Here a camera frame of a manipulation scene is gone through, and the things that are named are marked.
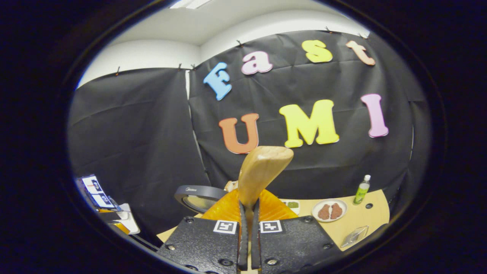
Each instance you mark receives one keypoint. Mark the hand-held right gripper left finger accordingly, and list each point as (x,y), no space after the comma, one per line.
(201,243)

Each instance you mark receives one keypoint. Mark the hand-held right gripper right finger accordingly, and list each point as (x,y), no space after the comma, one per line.
(296,243)

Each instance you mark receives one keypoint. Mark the dark grey rice cooker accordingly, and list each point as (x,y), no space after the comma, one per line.
(201,194)

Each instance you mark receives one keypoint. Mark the wooden spoon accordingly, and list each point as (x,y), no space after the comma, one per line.
(262,171)

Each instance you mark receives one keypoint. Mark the white divided grain plate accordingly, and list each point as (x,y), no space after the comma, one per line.
(293,205)

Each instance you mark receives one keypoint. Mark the brown meat piece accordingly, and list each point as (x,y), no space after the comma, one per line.
(336,211)
(323,212)

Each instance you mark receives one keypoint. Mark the round white plate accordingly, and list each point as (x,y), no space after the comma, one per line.
(329,201)

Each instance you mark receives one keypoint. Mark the white toaster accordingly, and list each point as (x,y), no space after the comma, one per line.
(230,186)

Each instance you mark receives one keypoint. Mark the white paper sheet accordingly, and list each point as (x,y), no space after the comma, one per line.
(129,220)

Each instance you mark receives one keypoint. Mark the green label drink bottle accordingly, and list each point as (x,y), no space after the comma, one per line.
(361,192)

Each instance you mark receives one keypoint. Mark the printed paper card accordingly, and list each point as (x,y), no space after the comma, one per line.
(102,200)
(93,184)

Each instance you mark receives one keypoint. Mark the long ceiling light panel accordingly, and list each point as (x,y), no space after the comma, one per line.
(190,3)

